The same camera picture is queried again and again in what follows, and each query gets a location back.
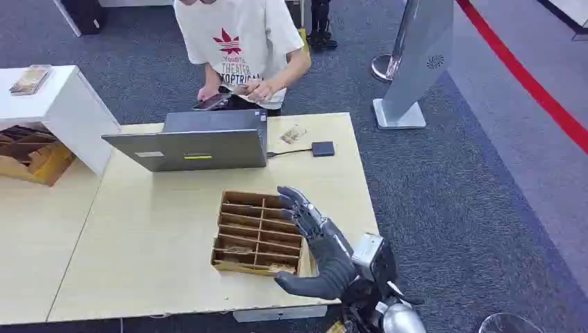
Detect wooden box with slots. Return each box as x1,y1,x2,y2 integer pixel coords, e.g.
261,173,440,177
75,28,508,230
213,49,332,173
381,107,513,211
210,189,306,278

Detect black case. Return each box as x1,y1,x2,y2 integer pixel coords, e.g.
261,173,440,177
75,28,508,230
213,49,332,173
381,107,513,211
60,0,107,37

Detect grey metal desk bracket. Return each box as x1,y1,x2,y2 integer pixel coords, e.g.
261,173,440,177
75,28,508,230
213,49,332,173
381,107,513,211
232,305,329,323

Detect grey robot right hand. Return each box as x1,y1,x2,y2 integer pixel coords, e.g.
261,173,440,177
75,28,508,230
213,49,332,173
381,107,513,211
274,185,359,302

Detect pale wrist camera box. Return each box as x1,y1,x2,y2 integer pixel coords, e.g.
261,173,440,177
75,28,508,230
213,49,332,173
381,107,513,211
351,232,399,287

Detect grey kiosk stand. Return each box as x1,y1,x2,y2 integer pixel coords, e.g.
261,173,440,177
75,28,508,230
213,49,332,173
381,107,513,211
372,0,455,130

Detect black cable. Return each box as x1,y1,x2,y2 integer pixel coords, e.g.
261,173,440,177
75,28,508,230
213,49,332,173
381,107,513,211
266,148,314,159

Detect person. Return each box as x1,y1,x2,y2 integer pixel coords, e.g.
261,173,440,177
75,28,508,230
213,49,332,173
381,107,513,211
173,0,312,117

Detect red barrier belt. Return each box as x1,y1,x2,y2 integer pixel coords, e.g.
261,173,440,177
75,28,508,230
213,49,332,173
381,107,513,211
456,0,588,155

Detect clear case of cards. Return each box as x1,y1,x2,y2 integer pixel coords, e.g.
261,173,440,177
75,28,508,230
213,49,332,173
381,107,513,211
8,65,53,96

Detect white cabinet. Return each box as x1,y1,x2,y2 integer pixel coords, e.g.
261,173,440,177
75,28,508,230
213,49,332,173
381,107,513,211
0,65,122,178

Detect dark smartphone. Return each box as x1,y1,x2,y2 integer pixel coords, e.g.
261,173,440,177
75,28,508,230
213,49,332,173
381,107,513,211
191,92,232,112

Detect round chrome base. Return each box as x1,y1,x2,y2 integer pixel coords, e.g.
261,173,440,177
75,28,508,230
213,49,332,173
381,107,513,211
477,313,546,333

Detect grey laptop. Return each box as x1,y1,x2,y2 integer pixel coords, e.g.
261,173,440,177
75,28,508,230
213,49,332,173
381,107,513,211
101,108,269,173

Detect chrome stanchion base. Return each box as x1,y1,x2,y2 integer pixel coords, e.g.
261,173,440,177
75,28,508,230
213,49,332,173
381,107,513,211
371,53,401,84

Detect dark square adapter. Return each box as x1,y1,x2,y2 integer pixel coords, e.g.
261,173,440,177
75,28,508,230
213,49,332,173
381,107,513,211
311,141,336,158

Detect person's left hand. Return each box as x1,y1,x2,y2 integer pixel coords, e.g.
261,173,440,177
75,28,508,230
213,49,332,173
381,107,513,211
242,78,277,103

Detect black robot legs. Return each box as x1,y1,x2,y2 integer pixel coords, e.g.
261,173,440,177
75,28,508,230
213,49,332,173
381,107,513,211
306,0,338,51

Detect printed card stack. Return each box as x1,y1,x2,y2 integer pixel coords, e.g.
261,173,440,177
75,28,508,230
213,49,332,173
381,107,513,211
280,125,308,145

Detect brown cardboard box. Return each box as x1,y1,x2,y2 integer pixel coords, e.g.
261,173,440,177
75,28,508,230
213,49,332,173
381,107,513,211
0,125,77,187

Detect person's right hand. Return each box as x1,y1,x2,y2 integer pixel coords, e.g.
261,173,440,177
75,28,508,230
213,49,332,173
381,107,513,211
197,85,221,103

